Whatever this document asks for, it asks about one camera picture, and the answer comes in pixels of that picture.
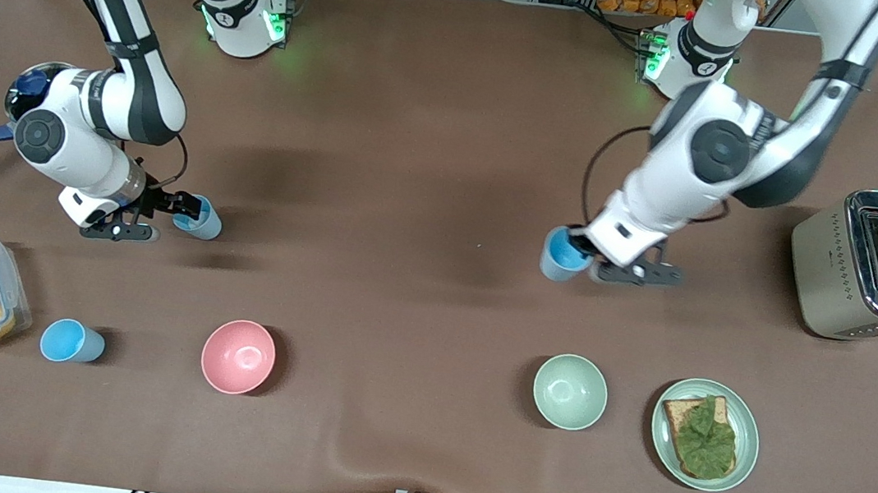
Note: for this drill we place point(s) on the light green plate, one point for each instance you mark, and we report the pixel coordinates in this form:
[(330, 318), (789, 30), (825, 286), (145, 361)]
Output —
[(747, 447)]

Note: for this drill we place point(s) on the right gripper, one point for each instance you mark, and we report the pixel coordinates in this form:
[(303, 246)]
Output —
[(156, 201)]

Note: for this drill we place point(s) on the blue plastic cup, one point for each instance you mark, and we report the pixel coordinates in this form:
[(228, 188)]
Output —
[(208, 227), (64, 340), (557, 260)]

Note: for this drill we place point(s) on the green lettuce leaf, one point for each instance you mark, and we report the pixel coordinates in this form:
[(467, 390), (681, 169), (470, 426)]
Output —
[(706, 438)]

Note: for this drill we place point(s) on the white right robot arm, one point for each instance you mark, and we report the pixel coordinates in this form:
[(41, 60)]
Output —
[(62, 146)]

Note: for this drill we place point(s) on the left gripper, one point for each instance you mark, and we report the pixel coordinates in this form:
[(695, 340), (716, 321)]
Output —
[(581, 249)]

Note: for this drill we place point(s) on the toast slice under lettuce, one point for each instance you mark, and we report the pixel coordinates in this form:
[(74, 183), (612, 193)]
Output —
[(672, 410)]

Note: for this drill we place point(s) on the silver beige toaster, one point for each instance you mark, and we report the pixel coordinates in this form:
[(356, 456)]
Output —
[(825, 266)]

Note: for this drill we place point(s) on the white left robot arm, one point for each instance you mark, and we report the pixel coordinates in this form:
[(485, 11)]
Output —
[(686, 184)]

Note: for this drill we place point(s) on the light green bowl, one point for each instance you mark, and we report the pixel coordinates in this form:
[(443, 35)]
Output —
[(569, 392)]

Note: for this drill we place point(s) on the brown table cloth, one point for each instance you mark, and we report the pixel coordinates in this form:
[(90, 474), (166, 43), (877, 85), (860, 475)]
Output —
[(449, 157)]

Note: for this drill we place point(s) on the pink bowl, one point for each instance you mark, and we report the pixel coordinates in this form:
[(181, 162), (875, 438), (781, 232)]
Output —
[(238, 356)]

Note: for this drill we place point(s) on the glass pot lid steel rim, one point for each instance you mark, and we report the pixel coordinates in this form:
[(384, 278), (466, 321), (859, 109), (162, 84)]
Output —
[(32, 84)]

